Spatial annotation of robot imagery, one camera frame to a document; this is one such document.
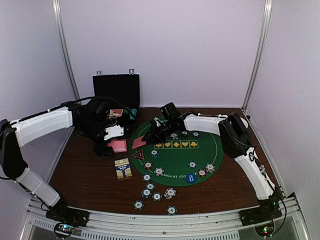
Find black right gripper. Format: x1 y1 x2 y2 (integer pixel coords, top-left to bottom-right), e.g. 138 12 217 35
142 119 176 144

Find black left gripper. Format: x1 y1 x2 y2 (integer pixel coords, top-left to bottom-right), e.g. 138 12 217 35
77 119 116 157

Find red-backed card deck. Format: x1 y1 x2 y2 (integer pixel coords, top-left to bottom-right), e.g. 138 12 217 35
108 139 127 153

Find dealt red card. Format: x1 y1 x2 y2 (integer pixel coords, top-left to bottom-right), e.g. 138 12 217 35
131 136 147 150

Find blue tan chips mat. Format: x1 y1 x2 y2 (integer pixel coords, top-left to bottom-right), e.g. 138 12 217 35
154 167 165 176
170 133 178 140

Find green blue chip mat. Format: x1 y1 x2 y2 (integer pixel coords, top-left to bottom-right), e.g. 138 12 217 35
192 132 199 138

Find blue small blind button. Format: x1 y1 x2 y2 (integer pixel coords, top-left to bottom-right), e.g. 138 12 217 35
185 173 197 184

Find blue tan chip stack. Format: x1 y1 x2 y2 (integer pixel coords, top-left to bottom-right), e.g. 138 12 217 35
164 188 177 199

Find blue tan chips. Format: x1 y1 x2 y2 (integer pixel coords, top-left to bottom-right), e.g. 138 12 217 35
205 163 215 173

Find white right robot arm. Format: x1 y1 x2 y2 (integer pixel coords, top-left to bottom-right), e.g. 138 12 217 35
142 111 282 221

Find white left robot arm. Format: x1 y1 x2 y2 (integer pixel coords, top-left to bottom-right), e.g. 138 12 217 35
0 97 124 222

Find black red triangle all-in button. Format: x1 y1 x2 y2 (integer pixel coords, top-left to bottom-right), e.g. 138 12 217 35
132 149 145 160

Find gold card deck box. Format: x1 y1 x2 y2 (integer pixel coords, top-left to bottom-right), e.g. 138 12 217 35
114 158 132 180

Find teal chip row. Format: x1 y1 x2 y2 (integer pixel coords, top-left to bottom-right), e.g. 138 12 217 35
129 108 138 121

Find boxed card deck in case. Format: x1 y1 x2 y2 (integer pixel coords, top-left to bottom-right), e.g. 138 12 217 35
109 109 124 118

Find green round poker mat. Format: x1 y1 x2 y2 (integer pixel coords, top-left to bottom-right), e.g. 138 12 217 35
129 122 224 187

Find black poker set case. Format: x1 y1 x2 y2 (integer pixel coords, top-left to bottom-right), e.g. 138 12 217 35
92 69 141 131

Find white patterned teacup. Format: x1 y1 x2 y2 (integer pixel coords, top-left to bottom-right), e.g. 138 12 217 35
240 117 249 129

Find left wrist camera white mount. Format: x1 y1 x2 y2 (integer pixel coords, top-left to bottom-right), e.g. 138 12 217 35
103 125 124 141

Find aluminium front rail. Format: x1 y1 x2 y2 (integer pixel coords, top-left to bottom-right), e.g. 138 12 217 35
18 197 311 240

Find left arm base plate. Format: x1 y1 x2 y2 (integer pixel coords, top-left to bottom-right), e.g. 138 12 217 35
45 208 90 227

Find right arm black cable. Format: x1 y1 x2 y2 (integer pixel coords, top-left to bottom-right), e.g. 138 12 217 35
234 134 288 226

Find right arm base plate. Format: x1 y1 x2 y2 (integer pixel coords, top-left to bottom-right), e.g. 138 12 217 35
239 207 283 226

